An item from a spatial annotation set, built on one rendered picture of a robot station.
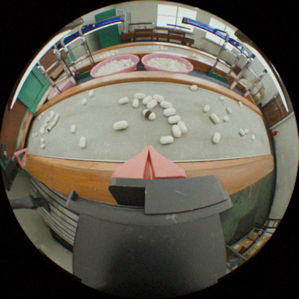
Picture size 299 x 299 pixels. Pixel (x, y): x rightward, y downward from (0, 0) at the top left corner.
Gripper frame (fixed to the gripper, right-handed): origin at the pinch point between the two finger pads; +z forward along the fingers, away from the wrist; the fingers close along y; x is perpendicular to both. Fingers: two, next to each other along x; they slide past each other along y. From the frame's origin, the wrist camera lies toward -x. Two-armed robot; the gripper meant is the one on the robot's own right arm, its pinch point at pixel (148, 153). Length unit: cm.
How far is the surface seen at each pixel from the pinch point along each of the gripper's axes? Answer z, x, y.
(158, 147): 10.4, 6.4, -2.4
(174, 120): 14.6, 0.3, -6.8
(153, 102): 19.1, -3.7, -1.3
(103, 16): 173, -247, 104
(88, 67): 55, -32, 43
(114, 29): 211, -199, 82
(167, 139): 10.4, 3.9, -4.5
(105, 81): 29.2, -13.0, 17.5
